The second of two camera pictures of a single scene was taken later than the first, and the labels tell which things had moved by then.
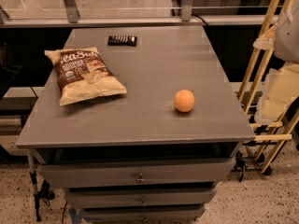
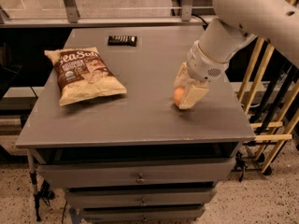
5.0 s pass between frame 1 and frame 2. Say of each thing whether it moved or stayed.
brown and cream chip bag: stayed
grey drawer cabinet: stayed
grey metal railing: stayed
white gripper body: moved
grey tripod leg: stayed
